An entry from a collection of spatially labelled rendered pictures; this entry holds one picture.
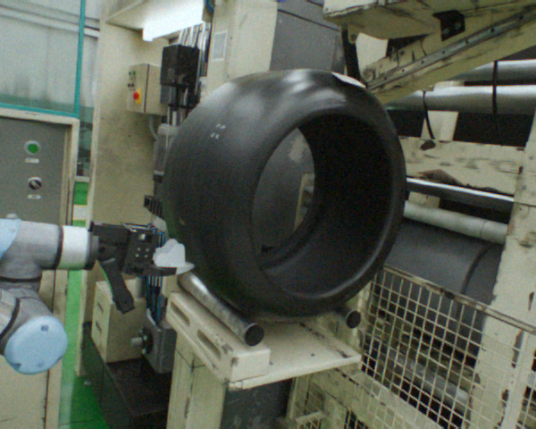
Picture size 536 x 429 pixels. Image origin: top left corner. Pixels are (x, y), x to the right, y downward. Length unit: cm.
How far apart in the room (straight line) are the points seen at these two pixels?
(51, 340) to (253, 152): 43
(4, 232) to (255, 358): 51
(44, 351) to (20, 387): 85
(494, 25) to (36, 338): 105
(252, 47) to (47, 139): 61
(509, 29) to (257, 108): 58
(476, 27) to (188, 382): 118
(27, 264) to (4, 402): 82
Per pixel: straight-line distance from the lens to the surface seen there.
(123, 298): 87
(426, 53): 124
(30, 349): 69
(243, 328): 92
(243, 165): 79
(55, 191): 140
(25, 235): 79
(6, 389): 154
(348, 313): 108
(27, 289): 81
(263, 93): 85
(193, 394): 141
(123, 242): 84
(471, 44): 116
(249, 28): 123
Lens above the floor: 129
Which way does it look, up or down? 9 degrees down
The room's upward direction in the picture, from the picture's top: 8 degrees clockwise
